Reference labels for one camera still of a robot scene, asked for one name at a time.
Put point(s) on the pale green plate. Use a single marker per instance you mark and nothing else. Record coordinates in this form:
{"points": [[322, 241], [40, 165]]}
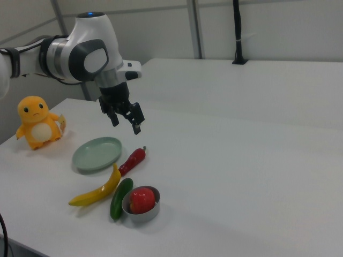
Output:
{"points": [[96, 154]]}

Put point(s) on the orange plush toy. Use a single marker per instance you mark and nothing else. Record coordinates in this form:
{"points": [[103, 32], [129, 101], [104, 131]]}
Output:
{"points": [[36, 123]]}

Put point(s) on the grey metal bowl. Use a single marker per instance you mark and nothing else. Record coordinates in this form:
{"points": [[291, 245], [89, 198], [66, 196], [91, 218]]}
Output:
{"points": [[143, 215]]}

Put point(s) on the red tomato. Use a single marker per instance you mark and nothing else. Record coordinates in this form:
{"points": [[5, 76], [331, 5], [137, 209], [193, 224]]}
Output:
{"points": [[142, 199]]}

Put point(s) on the green cucumber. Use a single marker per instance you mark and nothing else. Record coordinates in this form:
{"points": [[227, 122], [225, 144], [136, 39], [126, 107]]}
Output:
{"points": [[120, 198]]}

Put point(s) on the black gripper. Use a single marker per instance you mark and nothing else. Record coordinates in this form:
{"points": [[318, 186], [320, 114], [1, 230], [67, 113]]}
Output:
{"points": [[114, 95]]}

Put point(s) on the yellow banana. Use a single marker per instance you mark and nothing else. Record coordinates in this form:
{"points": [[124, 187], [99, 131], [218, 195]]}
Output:
{"points": [[103, 190]]}

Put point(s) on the red chili pepper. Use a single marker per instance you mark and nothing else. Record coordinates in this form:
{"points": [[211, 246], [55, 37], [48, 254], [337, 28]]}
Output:
{"points": [[132, 160]]}

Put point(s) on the black pole with base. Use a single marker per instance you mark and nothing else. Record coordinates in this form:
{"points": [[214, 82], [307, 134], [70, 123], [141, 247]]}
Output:
{"points": [[238, 29]]}

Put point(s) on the yellow paper tag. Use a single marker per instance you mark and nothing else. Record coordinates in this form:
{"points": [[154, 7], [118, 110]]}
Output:
{"points": [[63, 123]]}

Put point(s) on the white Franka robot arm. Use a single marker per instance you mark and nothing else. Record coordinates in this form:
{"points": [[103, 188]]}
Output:
{"points": [[91, 34]]}

